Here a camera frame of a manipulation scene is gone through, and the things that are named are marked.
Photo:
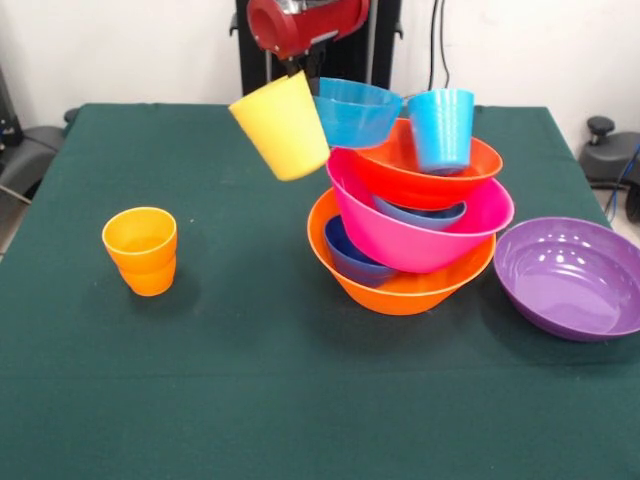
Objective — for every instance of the large orange bowl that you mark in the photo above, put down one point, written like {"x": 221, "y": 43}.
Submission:
{"x": 400, "y": 302}

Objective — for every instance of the red bowl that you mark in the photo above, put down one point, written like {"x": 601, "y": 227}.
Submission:
{"x": 400, "y": 180}

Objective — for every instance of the orange cup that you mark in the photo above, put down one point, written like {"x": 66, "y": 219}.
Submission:
{"x": 142, "y": 260}

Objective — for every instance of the light blue shallow bowl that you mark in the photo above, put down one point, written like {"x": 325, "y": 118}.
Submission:
{"x": 357, "y": 120}

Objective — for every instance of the light blue ribbed bowl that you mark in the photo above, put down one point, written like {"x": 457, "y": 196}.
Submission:
{"x": 425, "y": 217}

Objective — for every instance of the yellow cup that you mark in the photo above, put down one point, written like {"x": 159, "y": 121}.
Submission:
{"x": 285, "y": 130}

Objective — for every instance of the purple bowl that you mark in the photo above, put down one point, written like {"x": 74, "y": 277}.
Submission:
{"x": 570, "y": 285}

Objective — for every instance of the black office chair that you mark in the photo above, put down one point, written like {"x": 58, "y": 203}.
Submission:
{"x": 30, "y": 150}

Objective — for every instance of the light blue cup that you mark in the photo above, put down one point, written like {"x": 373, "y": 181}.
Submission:
{"x": 442, "y": 130}

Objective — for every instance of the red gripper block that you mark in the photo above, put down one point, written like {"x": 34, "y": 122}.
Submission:
{"x": 330, "y": 25}

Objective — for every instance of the small dark blue bowl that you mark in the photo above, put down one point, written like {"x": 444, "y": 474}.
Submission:
{"x": 350, "y": 265}

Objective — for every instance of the large pink bowl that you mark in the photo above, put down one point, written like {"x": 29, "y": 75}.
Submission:
{"x": 400, "y": 245}

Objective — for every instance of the dark green tablecloth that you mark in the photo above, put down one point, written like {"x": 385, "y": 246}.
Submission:
{"x": 200, "y": 375}

